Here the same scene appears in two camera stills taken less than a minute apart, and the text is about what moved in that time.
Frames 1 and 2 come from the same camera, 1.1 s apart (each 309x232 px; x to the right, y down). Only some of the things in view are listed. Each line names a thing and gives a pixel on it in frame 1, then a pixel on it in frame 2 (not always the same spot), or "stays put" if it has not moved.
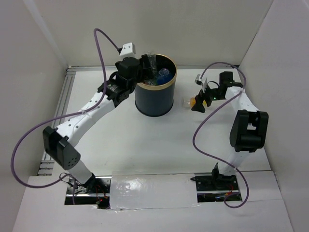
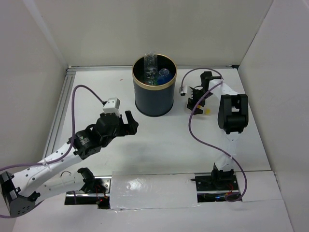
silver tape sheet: [142, 190] stays put
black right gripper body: [214, 94] to [197, 94]
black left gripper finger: [146, 70] to [130, 117]
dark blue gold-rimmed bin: [157, 100] stays put
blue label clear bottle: [165, 76] stays put
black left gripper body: [135, 81] to [119, 132]
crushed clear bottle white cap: [153, 80] stays put
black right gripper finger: [202, 95] to [191, 103]
